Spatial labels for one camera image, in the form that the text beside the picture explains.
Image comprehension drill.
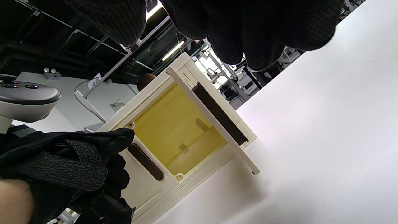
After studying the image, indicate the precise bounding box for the grey and white handheld controller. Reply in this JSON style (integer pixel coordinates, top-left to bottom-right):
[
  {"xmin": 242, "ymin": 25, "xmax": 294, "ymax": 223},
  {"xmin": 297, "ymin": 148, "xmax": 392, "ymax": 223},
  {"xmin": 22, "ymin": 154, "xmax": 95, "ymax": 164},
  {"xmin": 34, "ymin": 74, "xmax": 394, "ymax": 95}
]
[{"xmin": 0, "ymin": 74, "xmax": 62, "ymax": 134}]

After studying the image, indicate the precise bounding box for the person's right hand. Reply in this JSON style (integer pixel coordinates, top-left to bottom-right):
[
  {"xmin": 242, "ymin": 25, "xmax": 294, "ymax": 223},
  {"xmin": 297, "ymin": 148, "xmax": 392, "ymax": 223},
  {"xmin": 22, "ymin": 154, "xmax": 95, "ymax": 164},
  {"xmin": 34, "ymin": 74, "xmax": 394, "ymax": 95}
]
[{"xmin": 64, "ymin": 0, "xmax": 344, "ymax": 71}]

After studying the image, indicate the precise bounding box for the person's left forearm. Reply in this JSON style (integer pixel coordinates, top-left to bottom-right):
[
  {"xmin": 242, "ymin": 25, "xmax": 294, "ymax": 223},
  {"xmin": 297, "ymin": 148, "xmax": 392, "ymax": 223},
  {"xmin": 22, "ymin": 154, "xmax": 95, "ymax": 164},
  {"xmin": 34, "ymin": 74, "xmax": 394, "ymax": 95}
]
[{"xmin": 0, "ymin": 179, "xmax": 35, "ymax": 224}]

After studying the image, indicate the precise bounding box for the cream plastic cabinet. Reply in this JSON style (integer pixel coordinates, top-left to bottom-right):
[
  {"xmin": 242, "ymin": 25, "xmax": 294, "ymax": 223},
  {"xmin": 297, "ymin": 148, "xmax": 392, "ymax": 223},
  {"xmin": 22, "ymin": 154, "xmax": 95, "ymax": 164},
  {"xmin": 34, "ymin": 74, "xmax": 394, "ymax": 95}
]
[{"xmin": 96, "ymin": 52, "xmax": 261, "ymax": 224}]

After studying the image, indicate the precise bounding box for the person's left hand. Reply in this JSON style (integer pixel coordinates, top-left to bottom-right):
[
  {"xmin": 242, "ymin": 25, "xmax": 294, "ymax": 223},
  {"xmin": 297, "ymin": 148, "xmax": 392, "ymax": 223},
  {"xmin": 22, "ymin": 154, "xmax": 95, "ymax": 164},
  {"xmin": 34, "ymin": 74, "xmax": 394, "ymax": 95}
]
[{"xmin": 0, "ymin": 128, "xmax": 136, "ymax": 224}]

